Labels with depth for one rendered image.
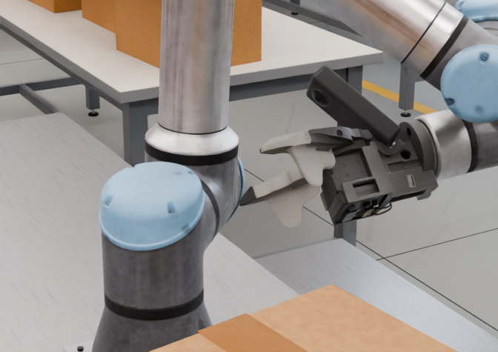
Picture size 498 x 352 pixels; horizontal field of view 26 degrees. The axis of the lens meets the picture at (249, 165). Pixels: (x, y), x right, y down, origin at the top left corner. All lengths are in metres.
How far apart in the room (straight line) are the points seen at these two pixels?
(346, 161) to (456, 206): 2.92
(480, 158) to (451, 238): 2.59
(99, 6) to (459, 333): 2.12
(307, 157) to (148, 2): 1.82
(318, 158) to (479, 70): 0.19
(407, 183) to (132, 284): 0.32
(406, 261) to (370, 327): 2.72
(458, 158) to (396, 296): 0.42
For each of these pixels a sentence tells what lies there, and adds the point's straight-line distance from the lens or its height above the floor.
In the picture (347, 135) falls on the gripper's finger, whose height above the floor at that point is 1.18.
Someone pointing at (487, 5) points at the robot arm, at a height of 1.30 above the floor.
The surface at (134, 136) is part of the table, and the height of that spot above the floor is 0.64.
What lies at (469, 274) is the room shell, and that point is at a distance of 3.56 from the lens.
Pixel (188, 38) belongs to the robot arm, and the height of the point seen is 1.25.
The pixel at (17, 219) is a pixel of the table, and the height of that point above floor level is 0.83.
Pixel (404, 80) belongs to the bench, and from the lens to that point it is 4.99.
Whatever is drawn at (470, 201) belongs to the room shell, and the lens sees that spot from 4.13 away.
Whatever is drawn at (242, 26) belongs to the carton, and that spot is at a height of 0.89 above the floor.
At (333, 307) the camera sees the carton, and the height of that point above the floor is 1.12.
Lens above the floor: 1.55
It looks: 21 degrees down
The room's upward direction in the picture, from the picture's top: straight up
